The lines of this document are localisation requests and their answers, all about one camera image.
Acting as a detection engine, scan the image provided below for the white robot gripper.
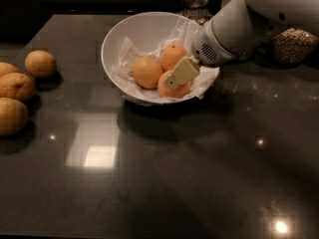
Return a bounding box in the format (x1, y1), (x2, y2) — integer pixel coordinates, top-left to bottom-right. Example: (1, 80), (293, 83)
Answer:
(163, 0), (283, 91)

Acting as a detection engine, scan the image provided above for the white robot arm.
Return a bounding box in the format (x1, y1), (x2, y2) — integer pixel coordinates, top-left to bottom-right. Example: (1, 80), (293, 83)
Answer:
(163, 0), (319, 91)

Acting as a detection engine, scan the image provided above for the white ceramic bowl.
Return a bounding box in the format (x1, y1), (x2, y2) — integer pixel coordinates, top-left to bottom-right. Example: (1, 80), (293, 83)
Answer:
(100, 11), (221, 105)

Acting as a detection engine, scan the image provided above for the white paper bowl liner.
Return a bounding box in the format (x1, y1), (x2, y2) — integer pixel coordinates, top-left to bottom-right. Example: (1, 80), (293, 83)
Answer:
(110, 16), (220, 105)

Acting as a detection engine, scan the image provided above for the left glass jar with grains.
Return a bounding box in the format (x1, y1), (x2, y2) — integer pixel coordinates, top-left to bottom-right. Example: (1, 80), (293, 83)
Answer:
(180, 0), (211, 25)

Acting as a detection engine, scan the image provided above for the glass jar with grains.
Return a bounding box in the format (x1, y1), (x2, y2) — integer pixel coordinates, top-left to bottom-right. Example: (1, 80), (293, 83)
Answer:
(180, 0), (211, 25)
(268, 28), (319, 65)

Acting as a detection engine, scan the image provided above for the right glass jar with grains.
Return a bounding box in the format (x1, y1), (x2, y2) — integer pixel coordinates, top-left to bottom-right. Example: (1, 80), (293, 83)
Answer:
(268, 28), (319, 65)

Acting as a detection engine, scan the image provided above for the orange on table back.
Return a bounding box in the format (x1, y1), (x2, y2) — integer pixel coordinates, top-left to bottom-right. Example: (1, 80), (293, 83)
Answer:
(24, 50), (57, 79)

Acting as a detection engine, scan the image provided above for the yellowish orange on table front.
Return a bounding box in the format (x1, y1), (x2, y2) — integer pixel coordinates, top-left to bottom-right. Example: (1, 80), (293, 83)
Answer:
(0, 98), (29, 136)

